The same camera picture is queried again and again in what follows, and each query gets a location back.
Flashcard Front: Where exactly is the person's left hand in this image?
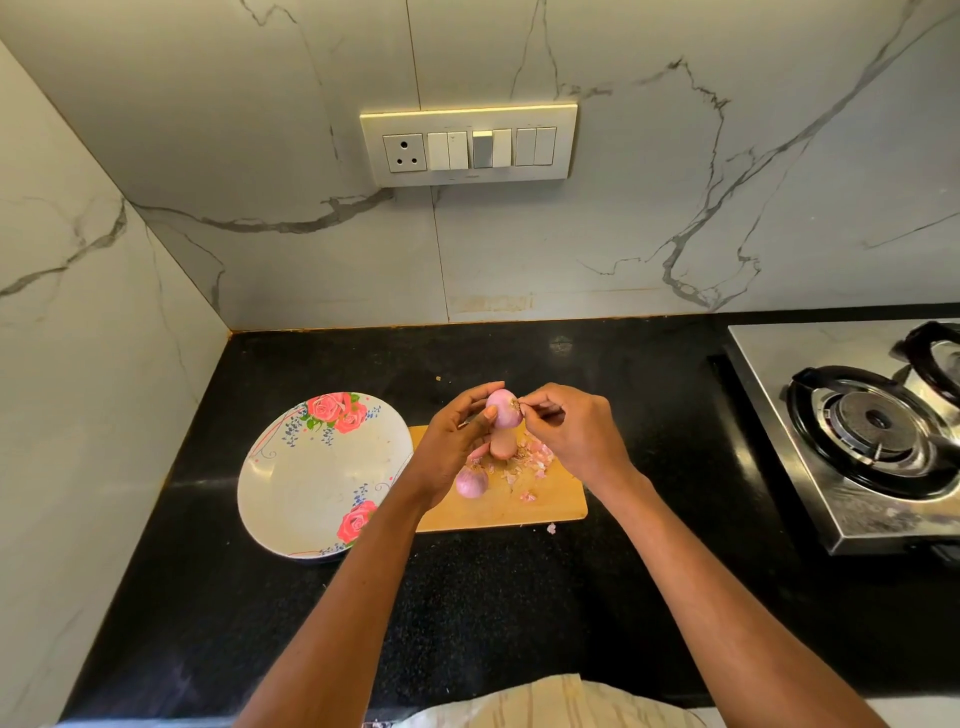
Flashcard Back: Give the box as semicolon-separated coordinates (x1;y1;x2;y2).
397;381;509;515

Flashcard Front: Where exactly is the person's right hand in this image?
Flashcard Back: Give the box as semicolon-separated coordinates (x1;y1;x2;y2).
517;382;638;500

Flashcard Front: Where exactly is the pile of onion peels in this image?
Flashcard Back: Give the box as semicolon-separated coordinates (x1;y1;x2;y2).
514;435;560;534

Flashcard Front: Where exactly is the person's right forearm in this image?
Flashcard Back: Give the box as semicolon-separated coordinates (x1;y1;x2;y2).
597;471;890;728

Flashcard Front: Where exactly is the person's left forearm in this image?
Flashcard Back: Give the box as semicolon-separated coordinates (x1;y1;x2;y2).
232;483;446;728

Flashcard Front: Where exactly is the wooden cutting board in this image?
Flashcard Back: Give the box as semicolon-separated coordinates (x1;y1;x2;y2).
411;424;590;534

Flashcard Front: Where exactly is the black stone countertop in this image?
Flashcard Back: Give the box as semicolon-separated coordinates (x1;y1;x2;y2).
60;306;960;722

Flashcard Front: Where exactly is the white floral plate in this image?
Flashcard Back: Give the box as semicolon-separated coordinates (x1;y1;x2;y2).
237;391;416;561

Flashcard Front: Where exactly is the stainless steel gas stove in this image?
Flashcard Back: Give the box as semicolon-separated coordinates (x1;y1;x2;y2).
727;318;960;557

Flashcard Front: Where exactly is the beige striped garment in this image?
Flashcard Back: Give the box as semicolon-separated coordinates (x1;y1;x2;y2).
393;673;722;728

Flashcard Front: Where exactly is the black stove burner grate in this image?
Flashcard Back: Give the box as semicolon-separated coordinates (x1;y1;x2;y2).
900;321;960;407
789;364;960;501

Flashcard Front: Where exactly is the white wall switch panel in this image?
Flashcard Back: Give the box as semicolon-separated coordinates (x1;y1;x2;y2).
360;102;579;189

